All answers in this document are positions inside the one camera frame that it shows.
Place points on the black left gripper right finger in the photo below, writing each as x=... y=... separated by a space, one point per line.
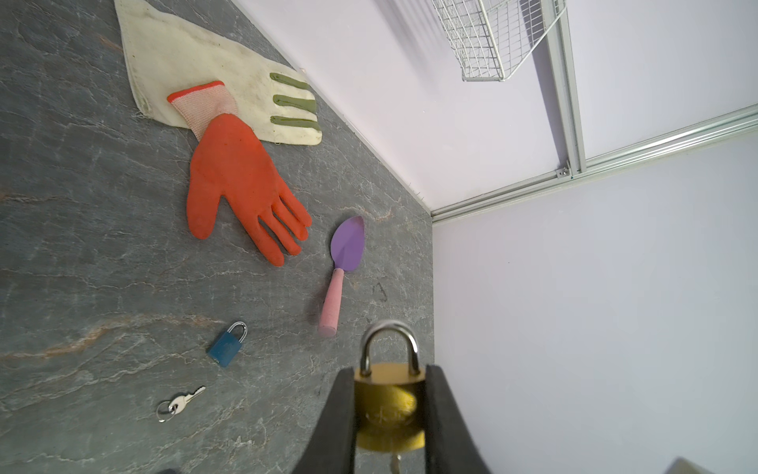
x=449 y=445

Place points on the brass padlock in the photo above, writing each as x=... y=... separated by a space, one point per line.
x=389 y=397

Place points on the long white wire basket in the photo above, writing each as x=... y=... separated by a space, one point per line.
x=492 y=39

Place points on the purple trowel pink handle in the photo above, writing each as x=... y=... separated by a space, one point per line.
x=346 y=249

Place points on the blue padlock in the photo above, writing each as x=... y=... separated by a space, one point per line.
x=228 y=344

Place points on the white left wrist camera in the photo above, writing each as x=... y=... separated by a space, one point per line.
x=683 y=465

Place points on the red rubber glove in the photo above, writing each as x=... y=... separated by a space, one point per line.
x=231 y=163

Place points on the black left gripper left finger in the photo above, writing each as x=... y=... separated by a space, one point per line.
x=331 y=448

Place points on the aluminium frame rails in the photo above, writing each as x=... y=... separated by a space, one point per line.
x=575 y=165

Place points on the cream glove green stripes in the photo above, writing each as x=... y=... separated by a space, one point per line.
x=185 y=76

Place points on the silver key for blue padlock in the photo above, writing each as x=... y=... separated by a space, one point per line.
x=168 y=409

